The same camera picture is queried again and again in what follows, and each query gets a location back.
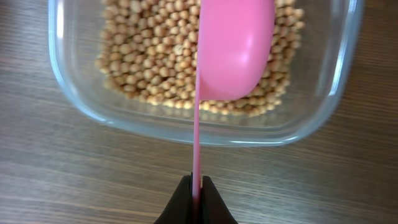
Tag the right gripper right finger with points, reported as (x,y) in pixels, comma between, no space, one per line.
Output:
(213,210)

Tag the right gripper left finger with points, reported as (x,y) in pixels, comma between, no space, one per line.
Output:
(179,209)

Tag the pink plastic measuring scoop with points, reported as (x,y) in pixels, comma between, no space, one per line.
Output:
(234,42)

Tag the pile of soybeans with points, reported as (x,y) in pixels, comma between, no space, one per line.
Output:
(149,52)

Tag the clear plastic container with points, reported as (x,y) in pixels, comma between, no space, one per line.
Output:
(318,72)

